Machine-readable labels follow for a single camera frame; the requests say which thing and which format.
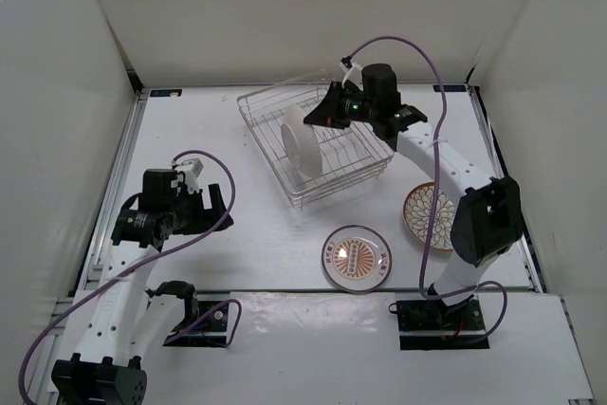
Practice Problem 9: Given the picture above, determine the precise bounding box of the wire dish rack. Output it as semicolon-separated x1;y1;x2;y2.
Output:
237;70;394;208

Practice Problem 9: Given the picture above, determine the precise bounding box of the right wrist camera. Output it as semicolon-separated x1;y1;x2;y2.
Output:
339;56;362;87

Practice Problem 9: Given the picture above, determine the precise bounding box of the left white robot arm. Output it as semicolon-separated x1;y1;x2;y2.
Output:
51;159;233;404

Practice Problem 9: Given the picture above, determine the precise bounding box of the red sunburst printed plate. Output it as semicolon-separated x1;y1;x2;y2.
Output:
322;225;393;294

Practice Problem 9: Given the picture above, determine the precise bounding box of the blue label sticker right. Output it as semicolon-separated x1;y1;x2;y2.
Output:
432;84;468;93

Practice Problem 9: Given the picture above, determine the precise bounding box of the blue label sticker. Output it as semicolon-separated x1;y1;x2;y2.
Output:
432;84;468;93
149;89;182;98

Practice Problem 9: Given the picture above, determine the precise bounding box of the left aluminium rail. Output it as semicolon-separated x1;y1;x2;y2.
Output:
25;86;147;404

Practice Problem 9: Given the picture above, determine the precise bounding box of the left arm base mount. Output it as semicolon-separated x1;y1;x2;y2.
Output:
163;298;243;349

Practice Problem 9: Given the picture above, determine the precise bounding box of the orange floral rim plate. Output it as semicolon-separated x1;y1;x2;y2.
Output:
403;182;455;251

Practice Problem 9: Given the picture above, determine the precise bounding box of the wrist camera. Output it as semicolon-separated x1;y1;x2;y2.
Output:
339;56;362;87
171;158;204;192

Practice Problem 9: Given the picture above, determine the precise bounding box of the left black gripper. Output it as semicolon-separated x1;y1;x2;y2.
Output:
166;183;233;234

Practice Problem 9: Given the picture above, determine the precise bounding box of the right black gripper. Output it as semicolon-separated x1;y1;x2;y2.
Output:
303;82;377;130

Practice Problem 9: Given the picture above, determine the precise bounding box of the blue label sticker left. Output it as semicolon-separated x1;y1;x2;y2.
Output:
149;89;182;98

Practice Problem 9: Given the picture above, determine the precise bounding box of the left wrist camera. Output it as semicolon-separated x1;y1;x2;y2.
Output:
171;158;204;192

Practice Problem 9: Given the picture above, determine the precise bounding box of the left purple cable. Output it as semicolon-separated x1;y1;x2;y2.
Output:
18;149;243;404

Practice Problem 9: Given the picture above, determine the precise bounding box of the white ribbed bowl plate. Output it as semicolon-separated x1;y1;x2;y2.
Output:
281;104;323;178

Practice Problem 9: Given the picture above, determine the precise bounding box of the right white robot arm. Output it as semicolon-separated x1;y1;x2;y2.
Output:
303;64;523;329

